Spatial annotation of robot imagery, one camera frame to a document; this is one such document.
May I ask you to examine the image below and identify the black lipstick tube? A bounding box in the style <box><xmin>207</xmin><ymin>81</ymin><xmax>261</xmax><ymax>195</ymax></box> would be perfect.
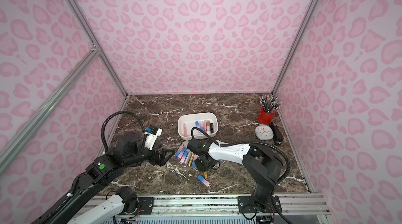
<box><xmin>209</xmin><ymin>122</ymin><xmax>214</xmax><ymax>134</ymax></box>

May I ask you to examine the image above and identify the pink blue lipstick diagonal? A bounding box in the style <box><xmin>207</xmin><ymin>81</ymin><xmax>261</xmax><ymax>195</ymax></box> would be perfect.
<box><xmin>200</xmin><ymin>121</ymin><xmax>205</xmax><ymax>131</ymax></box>

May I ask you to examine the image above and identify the pink lip gloss tube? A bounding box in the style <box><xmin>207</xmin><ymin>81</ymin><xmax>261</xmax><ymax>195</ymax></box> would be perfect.
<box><xmin>183</xmin><ymin>124</ymin><xmax>188</xmax><ymax>137</ymax></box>

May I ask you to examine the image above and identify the pink clear lip gloss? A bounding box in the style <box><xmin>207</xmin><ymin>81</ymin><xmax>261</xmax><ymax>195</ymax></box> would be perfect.
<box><xmin>204</xmin><ymin>120</ymin><xmax>210</xmax><ymax>133</ymax></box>

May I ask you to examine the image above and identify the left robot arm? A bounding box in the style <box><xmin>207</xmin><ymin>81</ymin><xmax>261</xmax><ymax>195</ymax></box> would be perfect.
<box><xmin>34</xmin><ymin>111</ymin><xmax>175</xmax><ymax>224</ymax></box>

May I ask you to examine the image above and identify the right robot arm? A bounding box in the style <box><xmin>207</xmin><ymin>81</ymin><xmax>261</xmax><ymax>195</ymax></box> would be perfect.
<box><xmin>187</xmin><ymin>127</ymin><xmax>291</xmax><ymax>213</ymax></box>

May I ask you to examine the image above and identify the gold glitter lipstick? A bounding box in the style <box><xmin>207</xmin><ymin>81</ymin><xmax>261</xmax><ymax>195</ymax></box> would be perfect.
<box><xmin>187</xmin><ymin>154</ymin><xmax>195</xmax><ymax>166</ymax></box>

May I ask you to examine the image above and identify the pink blue lipstick bottom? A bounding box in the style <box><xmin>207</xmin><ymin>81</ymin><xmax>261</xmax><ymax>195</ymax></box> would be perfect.
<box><xmin>197</xmin><ymin>175</ymin><xmax>210</xmax><ymax>187</ymax></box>

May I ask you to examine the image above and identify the silver lipstick tube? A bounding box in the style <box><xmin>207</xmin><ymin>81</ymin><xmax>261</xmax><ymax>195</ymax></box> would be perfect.
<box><xmin>185</xmin><ymin>152</ymin><xmax>192</xmax><ymax>165</ymax></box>

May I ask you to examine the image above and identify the white plastic storage box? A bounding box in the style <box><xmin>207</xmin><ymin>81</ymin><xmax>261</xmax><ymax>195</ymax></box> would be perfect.
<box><xmin>178</xmin><ymin>113</ymin><xmax>219</xmax><ymax>141</ymax></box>

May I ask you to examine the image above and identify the white round clock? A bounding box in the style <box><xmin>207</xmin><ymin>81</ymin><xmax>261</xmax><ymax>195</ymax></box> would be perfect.
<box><xmin>255</xmin><ymin>125</ymin><xmax>274</xmax><ymax>141</ymax></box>

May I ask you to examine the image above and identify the red pencil cup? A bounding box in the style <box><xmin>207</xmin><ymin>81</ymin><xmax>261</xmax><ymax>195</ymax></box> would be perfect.
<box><xmin>257</xmin><ymin>107</ymin><xmax>276</xmax><ymax>125</ymax></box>

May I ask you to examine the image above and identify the black stapler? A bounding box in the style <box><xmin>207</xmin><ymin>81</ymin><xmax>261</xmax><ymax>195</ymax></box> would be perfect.
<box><xmin>269</xmin><ymin>122</ymin><xmax>284</xmax><ymax>147</ymax></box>

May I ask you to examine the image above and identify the bundle of pencils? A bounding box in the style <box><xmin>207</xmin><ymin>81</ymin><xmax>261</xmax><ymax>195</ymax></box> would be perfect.
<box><xmin>260</xmin><ymin>93</ymin><xmax>282</xmax><ymax>114</ymax></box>

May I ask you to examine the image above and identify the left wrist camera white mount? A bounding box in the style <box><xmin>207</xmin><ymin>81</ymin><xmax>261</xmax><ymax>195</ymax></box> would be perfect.
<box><xmin>144</xmin><ymin>126</ymin><xmax>162</xmax><ymax>151</ymax></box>

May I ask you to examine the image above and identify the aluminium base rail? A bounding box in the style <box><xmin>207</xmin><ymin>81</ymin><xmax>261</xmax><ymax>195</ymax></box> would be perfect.
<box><xmin>84</xmin><ymin>194</ymin><xmax>334</xmax><ymax>224</ymax></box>

